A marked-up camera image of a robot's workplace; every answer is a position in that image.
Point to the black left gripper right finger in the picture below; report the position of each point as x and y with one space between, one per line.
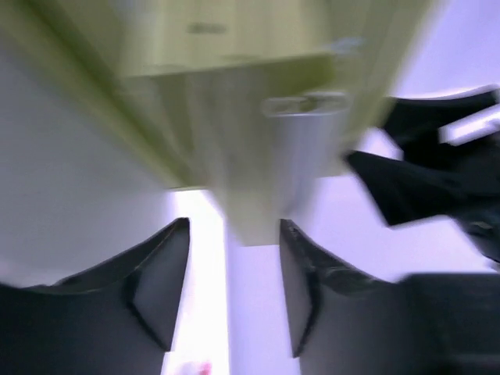
342 320

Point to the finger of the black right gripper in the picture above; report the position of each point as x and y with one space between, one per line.
404 193

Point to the green metal drawer cabinet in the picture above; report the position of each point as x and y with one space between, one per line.
253 100

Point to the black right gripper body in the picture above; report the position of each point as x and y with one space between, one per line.
415 126

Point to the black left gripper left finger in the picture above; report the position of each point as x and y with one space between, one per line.
117 317

